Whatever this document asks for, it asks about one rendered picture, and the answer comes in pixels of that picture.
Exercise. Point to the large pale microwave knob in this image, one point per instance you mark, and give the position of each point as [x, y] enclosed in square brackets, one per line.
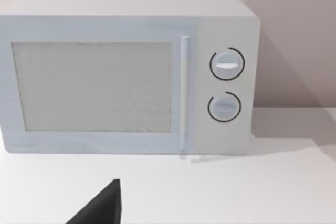
[226, 63]

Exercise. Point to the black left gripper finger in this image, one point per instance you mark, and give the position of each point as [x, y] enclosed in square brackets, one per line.
[106, 205]

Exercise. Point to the pale microwave oven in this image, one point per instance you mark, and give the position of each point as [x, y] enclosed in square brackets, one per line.
[223, 140]

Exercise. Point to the small pale microwave knob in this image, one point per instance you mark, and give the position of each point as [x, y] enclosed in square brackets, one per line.
[223, 106]

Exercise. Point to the pale microwave door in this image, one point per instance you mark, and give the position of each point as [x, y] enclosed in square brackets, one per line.
[92, 30]

